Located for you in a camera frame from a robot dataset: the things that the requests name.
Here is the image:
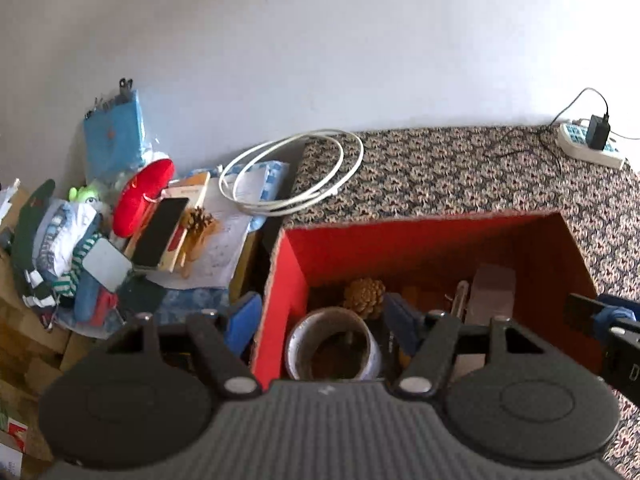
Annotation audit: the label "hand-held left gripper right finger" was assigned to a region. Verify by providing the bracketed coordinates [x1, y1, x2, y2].
[382, 292, 543, 396]

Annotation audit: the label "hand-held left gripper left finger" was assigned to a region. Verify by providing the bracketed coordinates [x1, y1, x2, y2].
[107, 292, 263, 401]

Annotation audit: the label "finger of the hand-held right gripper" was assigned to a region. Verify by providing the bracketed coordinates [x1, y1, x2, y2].
[564, 292, 640, 349]

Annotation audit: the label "packing tape roll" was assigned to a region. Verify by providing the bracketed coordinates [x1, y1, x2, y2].
[284, 307, 384, 382]

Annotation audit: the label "red cardboard box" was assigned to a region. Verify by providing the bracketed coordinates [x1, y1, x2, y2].
[250, 212, 607, 387]

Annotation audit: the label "clear plastic container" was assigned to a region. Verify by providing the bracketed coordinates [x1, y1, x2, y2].
[465, 262, 518, 322]

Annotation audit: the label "pine cone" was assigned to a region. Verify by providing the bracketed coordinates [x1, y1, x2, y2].
[343, 277, 387, 320]
[180, 206, 217, 237]

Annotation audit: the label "white paper sheets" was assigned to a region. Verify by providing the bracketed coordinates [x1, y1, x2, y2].
[182, 176, 252, 292]

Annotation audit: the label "black smartphone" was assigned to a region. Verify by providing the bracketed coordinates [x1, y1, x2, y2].
[131, 196, 191, 269]

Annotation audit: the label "orange book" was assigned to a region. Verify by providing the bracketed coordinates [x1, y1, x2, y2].
[162, 171, 211, 211]

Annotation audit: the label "white square card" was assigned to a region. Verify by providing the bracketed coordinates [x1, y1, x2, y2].
[83, 237, 132, 291]

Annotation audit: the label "floral patterned blanket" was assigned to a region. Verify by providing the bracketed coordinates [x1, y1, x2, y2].
[281, 125, 640, 480]

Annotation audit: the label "red plush cushion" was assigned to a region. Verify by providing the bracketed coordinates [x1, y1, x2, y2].
[112, 158, 175, 239]

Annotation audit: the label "white power strip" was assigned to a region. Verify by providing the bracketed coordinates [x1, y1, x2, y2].
[556, 121, 627, 171]

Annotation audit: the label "black charger plug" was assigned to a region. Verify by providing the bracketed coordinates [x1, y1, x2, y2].
[587, 113, 612, 151]

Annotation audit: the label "green plush toy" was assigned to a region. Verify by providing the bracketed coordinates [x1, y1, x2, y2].
[68, 185, 104, 209]

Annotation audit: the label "striped clothes pile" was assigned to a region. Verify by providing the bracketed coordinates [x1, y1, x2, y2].
[22, 199, 107, 312]

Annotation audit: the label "blue pouch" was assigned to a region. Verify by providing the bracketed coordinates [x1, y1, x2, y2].
[82, 78, 152, 182]

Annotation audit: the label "white coiled cable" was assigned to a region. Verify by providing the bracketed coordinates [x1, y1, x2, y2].
[218, 130, 365, 217]

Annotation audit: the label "black charger cable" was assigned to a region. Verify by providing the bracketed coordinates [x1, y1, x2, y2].
[492, 87, 640, 166]

